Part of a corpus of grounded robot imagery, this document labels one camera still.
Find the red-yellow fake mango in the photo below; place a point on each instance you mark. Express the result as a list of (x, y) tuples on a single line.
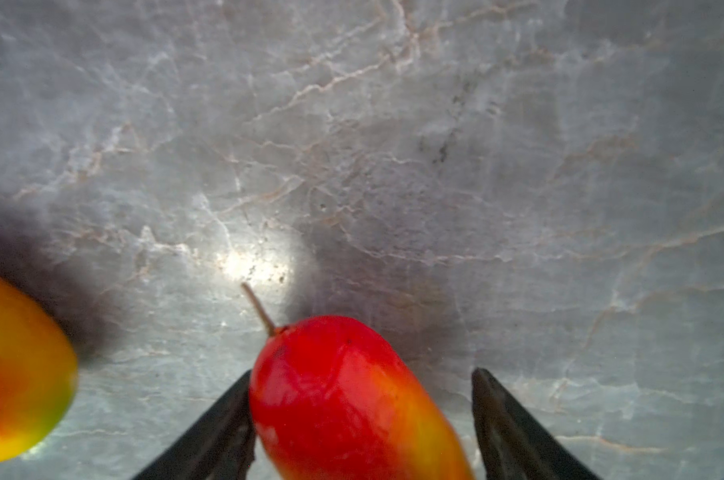
[(331, 399), (38, 372)]

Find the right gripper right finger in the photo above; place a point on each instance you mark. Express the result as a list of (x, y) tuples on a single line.
[(513, 444)]

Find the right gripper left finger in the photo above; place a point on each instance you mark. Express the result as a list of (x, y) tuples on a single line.
[(219, 445)]

